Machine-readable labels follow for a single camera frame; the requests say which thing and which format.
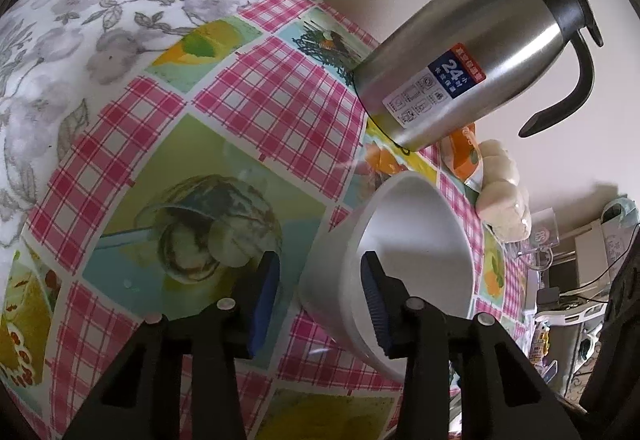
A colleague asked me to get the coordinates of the clear glass mug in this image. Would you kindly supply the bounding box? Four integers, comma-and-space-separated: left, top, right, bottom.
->
520, 207, 558, 271

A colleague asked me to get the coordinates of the grey floral table cloth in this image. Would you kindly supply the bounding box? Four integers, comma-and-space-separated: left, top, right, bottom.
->
0, 0, 296, 241

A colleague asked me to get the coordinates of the bag of steamed buns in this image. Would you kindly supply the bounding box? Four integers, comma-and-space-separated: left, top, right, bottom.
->
482, 190, 532, 241
475, 139, 521, 201

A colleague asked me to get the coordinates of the plain white cup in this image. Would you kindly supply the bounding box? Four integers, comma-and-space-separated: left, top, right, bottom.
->
299, 170, 476, 383

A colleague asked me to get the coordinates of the black cable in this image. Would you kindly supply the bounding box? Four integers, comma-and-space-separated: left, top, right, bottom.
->
550, 240, 640, 306

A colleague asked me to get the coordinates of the white lattice chair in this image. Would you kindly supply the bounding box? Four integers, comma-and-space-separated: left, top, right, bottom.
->
532, 225, 636, 361

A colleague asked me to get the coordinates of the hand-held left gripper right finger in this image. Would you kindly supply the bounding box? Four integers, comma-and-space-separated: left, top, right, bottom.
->
361, 250, 583, 440

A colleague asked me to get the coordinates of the pink plaid tablecloth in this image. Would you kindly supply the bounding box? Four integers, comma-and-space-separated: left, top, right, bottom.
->
0, 0, 531, 440

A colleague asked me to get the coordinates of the orange snack packet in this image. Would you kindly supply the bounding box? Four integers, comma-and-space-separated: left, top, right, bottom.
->
447, 123, 483, 191

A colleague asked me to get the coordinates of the patterned cloth bag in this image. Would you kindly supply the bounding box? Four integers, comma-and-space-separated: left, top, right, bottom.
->
600, 195, 640, 241

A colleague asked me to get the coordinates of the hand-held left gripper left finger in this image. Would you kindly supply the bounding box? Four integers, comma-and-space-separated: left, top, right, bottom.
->
62, 250, 282, 440

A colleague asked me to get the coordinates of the colourful snack packet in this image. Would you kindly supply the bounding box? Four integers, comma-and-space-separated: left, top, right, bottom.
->
530, 325, 551, 366

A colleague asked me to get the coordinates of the stainless steel thermos jug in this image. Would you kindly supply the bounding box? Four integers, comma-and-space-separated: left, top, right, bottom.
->
351, 0, 604, 152

